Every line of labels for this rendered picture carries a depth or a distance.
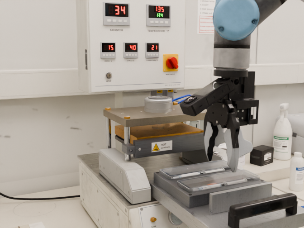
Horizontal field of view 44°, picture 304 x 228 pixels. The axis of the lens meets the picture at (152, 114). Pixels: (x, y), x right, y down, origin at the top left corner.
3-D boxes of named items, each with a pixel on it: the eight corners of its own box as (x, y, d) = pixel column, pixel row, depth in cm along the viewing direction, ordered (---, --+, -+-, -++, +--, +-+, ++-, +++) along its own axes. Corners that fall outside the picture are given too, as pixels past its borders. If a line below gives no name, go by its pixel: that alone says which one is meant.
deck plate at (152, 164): (77, 157, 127) (77, 154, 127) (168, 145, 142) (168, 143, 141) (127, 209, 86) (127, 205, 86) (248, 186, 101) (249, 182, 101)
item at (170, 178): (169, 186, 84) (169, 176, 84) (158, 178, 89) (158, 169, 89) (236, 174, 92) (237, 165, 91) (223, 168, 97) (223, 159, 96)
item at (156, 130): (114, 138, 112) (114, 107, 111) (179, 131, 122) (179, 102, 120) (137, 153, 97) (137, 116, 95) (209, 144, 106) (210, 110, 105)
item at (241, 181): (189, 199, 77) (189, 189, 76) (176, 190, 82) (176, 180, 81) (260, 185, 84) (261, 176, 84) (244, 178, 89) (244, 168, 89)
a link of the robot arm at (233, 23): (255, -35, 61) (249, -22, 71) (202, 14, 63) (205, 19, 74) (287, 2, 61) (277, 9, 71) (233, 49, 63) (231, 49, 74)
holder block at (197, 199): (153, 182, 90) (153, 171, 89) (222, 170, 98) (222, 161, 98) (188, 208, 75) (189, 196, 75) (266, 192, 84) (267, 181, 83)
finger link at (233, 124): (244, 146, 75) (236, 103, 77) (237, 147, 75) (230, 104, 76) (230, 149, 79) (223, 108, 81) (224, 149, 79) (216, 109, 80)
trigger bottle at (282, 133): (274, 154, 176) (277, 101, 171) (292, 157, 171) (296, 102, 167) (269, 159, 169) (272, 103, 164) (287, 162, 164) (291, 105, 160)
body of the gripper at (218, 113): (258, 127, 80) (262, 70, 78) (225, 130, 76) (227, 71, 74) (235, 121, 87) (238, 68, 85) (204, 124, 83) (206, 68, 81)
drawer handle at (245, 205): (227, 225, 68) (228, 204, 67) (289, 210, 74) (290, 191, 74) (234, 230, 66) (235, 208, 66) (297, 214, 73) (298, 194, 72)
